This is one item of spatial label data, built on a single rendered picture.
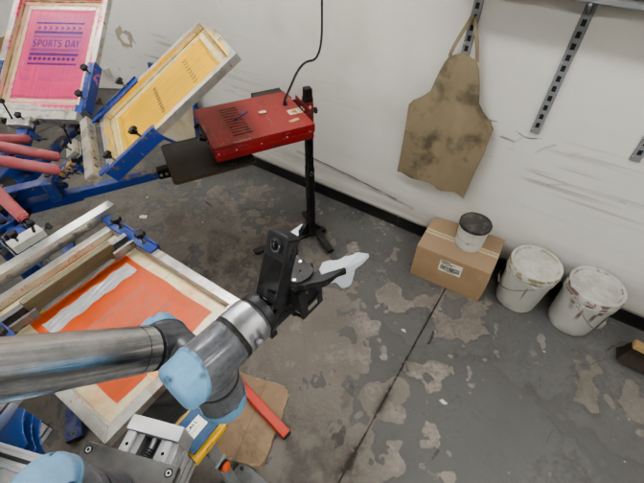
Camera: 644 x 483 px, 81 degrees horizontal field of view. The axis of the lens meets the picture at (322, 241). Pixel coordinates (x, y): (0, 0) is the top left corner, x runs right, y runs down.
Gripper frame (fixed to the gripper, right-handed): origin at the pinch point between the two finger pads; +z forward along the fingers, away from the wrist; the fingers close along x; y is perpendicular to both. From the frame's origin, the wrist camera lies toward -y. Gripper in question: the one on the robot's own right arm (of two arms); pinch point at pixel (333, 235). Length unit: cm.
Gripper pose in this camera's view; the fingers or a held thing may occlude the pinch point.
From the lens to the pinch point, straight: 67.9
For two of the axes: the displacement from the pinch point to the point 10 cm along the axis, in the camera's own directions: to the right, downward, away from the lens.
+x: 7.7, 3.6, -5.3
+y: 1.0, 7.5, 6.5
